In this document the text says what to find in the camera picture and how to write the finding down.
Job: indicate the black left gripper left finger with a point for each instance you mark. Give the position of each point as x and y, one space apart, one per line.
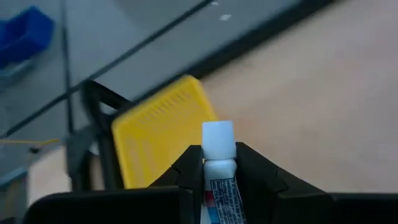
189 174

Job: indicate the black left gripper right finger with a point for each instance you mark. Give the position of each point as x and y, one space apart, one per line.
261 186

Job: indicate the small white toothpaste tube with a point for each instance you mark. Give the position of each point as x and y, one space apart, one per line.
217 140

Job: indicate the yellow plastic basket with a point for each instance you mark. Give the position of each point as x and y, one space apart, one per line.
155 140

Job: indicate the blue plastic bin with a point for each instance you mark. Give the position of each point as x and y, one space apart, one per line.
25 34

